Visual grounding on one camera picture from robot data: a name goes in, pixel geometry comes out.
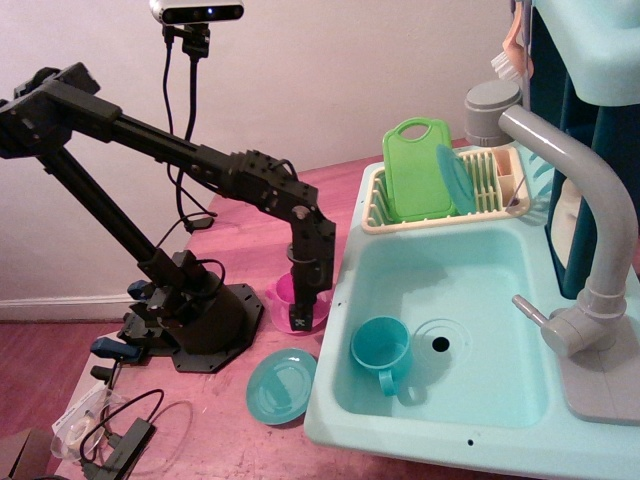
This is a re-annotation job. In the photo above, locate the teal plate in rack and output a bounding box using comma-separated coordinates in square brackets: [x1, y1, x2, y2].
[436, 145, 476, 215]

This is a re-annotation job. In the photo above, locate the black usb hub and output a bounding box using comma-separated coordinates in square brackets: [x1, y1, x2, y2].
[82, 418, 156, 480]

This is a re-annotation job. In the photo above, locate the silver depth camera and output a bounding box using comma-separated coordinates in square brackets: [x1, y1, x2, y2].
[149, 0, 244, 26]

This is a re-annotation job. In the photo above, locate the cream dish rack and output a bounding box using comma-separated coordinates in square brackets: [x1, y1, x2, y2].
[361, 147, 530, 234]

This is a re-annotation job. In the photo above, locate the black camera cable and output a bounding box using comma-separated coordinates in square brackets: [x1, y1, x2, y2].
[160, 24, 219, 232]

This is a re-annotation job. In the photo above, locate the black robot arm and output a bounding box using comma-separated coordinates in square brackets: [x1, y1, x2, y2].
[1, 64, 335, 373]

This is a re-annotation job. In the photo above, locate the teal plastic plate on table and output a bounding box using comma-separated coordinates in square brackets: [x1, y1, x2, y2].
[245, 348, 317, 426]

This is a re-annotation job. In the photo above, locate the white dish brush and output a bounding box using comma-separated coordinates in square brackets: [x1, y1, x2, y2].
[491, 1, 534, 80]

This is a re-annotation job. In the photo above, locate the blue clamp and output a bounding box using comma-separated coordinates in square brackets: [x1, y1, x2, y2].
[90, 337, 142, 363]

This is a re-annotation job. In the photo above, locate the grey toy faucet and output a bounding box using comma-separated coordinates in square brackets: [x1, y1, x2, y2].
[498, 105, 639, 425]

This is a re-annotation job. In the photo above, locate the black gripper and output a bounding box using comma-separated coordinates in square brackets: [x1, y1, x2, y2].
[287, 244, 334, 333]

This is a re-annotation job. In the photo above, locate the clear plastic bag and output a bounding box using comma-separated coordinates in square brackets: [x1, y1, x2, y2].
[50, 385, 124, 462]

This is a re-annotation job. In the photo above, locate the green cutting board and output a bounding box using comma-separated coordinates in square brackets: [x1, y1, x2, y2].
[382, 117, 456, 222]

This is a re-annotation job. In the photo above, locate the pink plastic cup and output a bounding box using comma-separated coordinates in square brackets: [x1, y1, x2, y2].
[266, 273, 295, 324]

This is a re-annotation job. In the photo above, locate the teal plastic cup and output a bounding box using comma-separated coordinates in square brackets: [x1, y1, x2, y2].
[350, 316, 413, 397]

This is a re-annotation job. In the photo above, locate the pink plastic plate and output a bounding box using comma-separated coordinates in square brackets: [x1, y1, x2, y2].
[266, 274, 331, 335]

